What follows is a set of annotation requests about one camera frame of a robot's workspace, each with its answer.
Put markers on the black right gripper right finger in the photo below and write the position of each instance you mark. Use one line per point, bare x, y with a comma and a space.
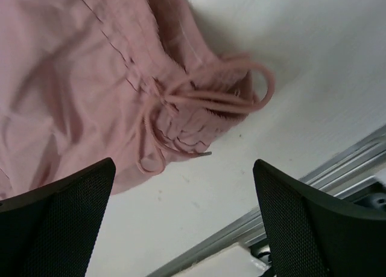
311, 233

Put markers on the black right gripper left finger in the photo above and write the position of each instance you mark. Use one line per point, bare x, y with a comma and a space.
52, 230

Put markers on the pink trousers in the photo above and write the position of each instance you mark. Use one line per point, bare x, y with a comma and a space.
130, 80

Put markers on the aluminium table frame rail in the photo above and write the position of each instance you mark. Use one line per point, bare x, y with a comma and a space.
356, 175

